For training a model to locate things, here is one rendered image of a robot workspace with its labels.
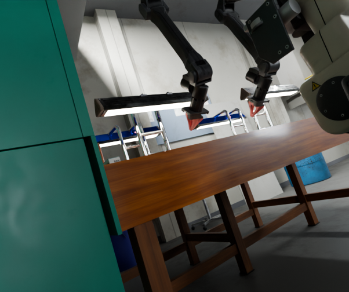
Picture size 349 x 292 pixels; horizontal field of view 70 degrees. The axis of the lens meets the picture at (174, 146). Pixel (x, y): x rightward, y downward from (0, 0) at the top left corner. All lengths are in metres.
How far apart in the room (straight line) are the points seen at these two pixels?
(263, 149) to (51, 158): 0.81
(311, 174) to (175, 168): 3.81
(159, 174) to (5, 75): 0.47
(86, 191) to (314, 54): 0.65
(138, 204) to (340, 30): 0.65
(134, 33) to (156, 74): 0.77
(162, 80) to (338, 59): 3.65
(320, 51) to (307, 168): 3.82
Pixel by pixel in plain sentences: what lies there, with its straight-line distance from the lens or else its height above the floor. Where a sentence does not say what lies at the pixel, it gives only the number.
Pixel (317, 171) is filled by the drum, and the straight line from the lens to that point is 4.53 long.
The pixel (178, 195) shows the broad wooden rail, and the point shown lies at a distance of 0.79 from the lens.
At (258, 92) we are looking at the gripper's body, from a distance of 1.25.
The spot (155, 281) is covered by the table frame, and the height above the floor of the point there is 0.43.
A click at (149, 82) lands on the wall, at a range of 4.10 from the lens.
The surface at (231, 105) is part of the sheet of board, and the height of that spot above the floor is 1.65.
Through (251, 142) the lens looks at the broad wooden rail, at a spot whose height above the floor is 0.72.
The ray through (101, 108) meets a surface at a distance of 1.10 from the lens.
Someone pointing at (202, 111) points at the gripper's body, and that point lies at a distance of 1.04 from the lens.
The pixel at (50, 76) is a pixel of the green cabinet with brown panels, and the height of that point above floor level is 1.01.
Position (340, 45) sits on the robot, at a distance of 0.71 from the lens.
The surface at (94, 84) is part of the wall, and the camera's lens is 3.80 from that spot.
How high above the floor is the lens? 0.65
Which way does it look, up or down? 8 degrees up
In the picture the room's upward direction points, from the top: 18 degrees counter-clockwise
